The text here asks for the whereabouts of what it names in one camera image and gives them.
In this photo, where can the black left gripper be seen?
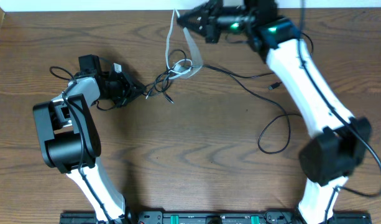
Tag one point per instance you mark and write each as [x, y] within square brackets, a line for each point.
[131, 90]

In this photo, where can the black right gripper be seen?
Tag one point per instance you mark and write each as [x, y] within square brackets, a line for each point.
[209, 14]

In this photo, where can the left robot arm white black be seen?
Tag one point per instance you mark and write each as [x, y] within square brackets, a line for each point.
[69, 140]

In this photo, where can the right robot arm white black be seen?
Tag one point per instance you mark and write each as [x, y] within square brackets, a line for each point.
[337, 138]

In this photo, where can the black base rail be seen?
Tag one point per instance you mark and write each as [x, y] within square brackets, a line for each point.
[271, 216]

